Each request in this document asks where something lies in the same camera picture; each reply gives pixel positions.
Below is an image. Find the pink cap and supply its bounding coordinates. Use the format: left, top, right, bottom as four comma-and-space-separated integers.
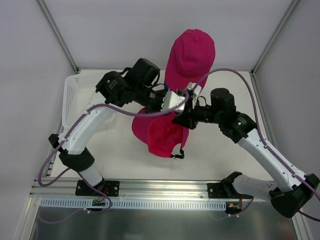
131, 112, 189, 159
164, 29, 216, 91

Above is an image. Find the blue cap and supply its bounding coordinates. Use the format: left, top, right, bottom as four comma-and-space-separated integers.
163, 81, 169, 90

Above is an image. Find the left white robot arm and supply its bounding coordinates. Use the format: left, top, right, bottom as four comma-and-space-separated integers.
48, 58, 163, 195

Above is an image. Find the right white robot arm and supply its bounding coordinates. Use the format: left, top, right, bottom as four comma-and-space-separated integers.
170, 88, 320, 218

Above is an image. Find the white plastic basket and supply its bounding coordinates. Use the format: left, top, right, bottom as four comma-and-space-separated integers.
61, 74, 118, 130

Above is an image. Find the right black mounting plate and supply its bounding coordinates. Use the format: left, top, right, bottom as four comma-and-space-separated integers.
206, 182, 252, 199

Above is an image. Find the black mounting plate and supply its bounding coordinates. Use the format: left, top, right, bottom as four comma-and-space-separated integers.
75, 180, 120, 197
206, 182, 252, 199

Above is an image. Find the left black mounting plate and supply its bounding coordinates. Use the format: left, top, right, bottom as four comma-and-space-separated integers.
75, 180, 120, 197

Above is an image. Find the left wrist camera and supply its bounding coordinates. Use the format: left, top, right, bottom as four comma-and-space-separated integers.
161, 90, 190, 115

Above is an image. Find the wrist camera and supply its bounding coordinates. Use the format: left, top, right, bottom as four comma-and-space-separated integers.
161, 90, 190, 115
185, 82, 202, 99

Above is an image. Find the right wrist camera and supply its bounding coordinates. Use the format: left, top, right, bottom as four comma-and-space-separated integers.
185, 82, 202, 99

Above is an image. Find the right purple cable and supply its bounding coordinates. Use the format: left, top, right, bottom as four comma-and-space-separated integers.
189, 67, 320, 223

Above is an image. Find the purple cable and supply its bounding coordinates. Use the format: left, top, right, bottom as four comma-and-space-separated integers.
37, 91, 191, 215
189, 67, 320, 223

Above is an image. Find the white slotted cable duct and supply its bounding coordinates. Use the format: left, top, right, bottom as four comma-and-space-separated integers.
39, 197, 227, 212

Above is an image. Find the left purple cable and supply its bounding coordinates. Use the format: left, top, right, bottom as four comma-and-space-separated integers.
37, 91, 191, 215

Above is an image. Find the aluminium rail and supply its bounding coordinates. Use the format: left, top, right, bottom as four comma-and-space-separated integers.
29, 177, 239, 201

